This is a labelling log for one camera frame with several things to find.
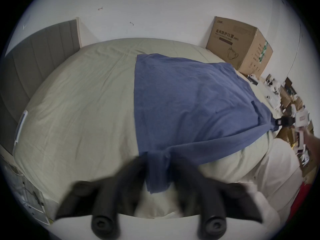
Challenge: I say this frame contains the grey padded headboard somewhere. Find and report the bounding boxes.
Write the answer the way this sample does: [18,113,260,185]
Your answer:
[0,18,82,156]

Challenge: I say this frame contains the bed with pale green sheet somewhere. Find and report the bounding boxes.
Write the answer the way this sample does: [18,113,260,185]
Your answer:
[12,37,278,220]

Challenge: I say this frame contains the pile of brown cartons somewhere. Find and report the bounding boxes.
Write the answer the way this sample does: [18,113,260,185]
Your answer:
[260,73,316,184]

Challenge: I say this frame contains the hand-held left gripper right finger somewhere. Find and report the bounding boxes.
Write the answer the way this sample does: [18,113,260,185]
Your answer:
[169,154,263,240]

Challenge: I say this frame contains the white flat phone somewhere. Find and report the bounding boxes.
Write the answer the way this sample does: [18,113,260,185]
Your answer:
[14,110,29,142]

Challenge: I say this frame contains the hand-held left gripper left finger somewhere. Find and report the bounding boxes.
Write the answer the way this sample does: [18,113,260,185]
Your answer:
[54,155,150,240]

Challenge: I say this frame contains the person's legs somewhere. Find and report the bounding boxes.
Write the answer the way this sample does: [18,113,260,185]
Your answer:
[246,138,307,224]

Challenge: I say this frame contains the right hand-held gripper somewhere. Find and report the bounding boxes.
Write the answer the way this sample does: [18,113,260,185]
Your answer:
[273,104,312,155]

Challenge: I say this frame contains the person's right hand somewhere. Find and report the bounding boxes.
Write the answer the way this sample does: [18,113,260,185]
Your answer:
[305,133,320,165]

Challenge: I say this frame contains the dark blue shirt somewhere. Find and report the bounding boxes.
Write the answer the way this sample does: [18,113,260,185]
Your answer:
[133,53,278,194]

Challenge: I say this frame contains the large brown cardboard carton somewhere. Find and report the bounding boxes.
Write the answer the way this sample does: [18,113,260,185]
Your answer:
[205,16,274,77]

